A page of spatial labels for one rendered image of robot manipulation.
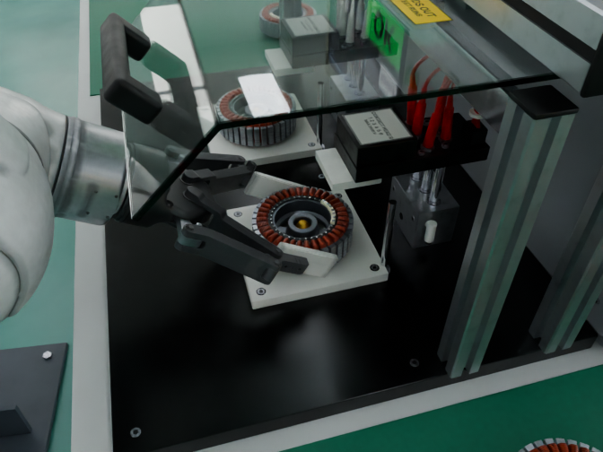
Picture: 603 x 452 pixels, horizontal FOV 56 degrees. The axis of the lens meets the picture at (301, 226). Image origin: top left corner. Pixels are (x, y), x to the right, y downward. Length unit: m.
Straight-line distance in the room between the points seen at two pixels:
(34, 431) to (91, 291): 0.85
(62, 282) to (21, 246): 1.46
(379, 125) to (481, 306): 0.21
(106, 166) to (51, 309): 1.24
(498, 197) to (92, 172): 0.32
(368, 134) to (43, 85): 2.32
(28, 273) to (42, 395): 1.22
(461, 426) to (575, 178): 0.26
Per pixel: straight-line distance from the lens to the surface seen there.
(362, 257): 0.63
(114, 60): 0.40
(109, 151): 0.51
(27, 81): 2.86
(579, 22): 0.36
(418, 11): 0.45
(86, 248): 0.73
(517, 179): 0.39
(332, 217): 0.62
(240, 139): 0.78
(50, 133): 0.51
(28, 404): 1.54
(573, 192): 0.62
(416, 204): 0.64
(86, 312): 0.66
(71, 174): 0.50
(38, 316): 1.72
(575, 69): 0.36
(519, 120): 0.39
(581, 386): 0.62
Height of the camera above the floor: 1.23
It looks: 43 degrees down
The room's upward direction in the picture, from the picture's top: straight up
